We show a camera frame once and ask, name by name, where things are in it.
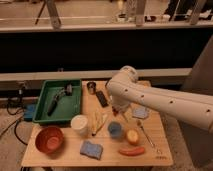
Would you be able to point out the yellow banana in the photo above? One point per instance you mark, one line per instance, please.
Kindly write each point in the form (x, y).
(98, 120)

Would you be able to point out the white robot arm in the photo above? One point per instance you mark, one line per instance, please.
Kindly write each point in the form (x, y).
(194, 109)

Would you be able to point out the black remote control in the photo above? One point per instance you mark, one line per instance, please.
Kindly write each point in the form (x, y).
(102, 99)

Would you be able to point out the dark red grapes bunch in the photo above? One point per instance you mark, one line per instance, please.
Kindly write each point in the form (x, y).
(115, 111)

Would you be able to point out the grey blue folded cloth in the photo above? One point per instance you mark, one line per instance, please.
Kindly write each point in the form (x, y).
(140, 112)

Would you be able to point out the green plastic tray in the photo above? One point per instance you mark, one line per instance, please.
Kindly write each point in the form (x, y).
(67, 107)

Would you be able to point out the blue plastic cup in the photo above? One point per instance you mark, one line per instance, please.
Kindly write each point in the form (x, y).
(115, 130)

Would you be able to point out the white plastic cup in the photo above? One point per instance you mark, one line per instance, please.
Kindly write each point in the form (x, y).
(79, 124)

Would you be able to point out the metal spoon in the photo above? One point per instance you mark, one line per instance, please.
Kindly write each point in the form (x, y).
(139, 124)

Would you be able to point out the blue sponge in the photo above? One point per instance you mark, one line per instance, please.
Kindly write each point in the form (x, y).
(91, 150)

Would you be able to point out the red orange bowl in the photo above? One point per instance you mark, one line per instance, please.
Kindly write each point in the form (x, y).
(49, 139)

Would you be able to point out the blue power box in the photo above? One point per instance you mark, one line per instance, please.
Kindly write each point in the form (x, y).
(29, 112)

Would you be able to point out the black handled brush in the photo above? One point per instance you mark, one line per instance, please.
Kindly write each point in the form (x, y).
(65, 91)

